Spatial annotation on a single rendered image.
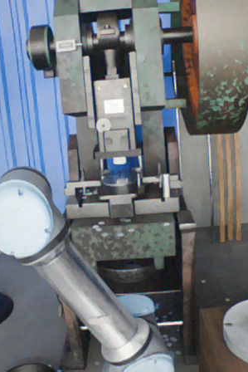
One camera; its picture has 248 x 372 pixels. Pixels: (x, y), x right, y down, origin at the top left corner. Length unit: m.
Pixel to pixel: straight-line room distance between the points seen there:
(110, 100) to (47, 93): 1.31
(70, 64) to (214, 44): 0.56
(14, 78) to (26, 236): 2.28
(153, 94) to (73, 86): 0.30
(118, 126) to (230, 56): 0.55
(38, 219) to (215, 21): 0.83
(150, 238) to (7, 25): 1.90
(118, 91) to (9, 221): 0.98
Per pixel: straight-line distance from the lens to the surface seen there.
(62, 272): 0.70
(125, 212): 1.54
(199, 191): 2.94
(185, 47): 1.92
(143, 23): 1.49
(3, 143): 2.94
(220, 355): 1.30
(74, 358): 1.79
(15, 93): 2.87
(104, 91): 1.54
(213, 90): 1.29
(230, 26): 1.24
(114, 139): 1.53
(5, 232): 0.65
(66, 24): 1.51
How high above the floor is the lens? 1.21
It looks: 16 degrees down
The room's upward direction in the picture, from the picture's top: 5 degrees counter-clockwise
